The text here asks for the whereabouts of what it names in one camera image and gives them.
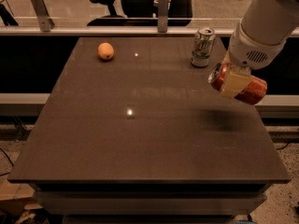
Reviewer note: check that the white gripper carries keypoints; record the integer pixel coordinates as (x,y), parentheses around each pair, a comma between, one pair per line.
(249,51)

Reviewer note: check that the red coke can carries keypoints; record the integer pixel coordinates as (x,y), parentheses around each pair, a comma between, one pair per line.
(251,95)

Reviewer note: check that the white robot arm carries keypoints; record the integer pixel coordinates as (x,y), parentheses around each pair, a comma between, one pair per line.
(270,21)

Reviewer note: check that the green white soda can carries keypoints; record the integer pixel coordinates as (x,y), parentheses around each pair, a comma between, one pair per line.
(202,47)

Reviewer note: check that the black office chair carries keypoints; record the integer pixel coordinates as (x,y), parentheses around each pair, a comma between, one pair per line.
(143,13)

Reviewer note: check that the orange fruit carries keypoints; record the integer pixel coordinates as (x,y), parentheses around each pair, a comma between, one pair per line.
(105,51)

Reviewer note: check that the grey table base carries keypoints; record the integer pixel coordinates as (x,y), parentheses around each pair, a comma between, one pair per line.
(134,207)

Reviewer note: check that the cardboard box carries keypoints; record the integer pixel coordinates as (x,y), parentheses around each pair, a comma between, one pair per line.
(15,198)

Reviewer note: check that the middle metal rail bracket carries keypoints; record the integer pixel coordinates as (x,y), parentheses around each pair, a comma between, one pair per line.
(162,16)

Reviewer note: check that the metal rail bracket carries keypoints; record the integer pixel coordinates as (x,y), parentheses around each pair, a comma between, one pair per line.
(45,22)
(162,16)

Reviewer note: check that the left metal rail bracket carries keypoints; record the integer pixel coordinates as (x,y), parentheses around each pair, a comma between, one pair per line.
(45,22)

